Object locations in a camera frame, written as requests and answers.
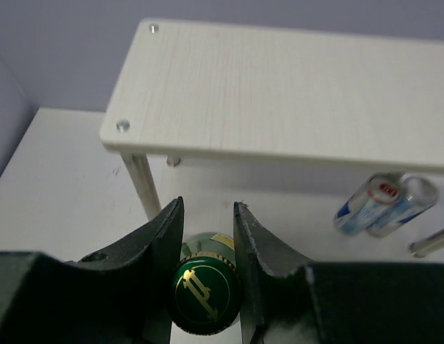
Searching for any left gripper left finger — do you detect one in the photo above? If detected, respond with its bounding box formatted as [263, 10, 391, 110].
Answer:
[0, 197, 184, 343]

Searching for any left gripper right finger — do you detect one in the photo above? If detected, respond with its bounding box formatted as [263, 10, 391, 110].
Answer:
[233, 202, 444, 343]

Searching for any green glass bottle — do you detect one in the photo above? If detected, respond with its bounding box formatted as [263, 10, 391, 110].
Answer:
[167, 232, 243, 335]

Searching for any white two-tier shelf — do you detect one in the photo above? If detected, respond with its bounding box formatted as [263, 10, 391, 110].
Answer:
[99, 17, 444, 259]

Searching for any light blue drink can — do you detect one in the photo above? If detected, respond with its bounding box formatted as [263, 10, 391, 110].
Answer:
[334, 173, 401, 236]

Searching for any silver blue energy drink can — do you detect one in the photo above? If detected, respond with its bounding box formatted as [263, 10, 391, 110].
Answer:
[366, 176, 439, 237]

